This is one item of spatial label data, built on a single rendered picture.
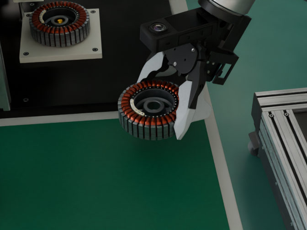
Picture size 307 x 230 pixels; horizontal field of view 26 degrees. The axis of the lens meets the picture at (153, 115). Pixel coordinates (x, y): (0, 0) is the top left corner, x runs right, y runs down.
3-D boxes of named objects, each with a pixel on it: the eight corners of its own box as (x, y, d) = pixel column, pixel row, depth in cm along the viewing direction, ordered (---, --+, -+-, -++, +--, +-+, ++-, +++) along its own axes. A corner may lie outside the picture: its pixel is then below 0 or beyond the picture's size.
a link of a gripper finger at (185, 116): (213, 143, 102) (220, 83, 102) (185, 141, 98) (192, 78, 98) (199, 141, 104) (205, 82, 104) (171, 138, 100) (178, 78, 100)
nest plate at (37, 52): (99, 13, 133) (98, 7, 132) (102, 58, 122) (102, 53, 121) (23, 17, 132) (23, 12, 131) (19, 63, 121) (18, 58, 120)
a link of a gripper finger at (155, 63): (158, 94, 113) (194, 71, 106) (130, 90, 109) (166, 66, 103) (154, 77, 114) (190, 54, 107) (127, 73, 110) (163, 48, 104)
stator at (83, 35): (91, 14, 131) (90, -2, 128) (88, 49, 122) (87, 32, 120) (34, 15, 130) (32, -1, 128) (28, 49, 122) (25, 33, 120)
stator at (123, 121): (166, 86, 111) (166, 69, 109) (203, 126, 104) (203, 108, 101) (107, 109, 107) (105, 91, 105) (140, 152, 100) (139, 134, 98)
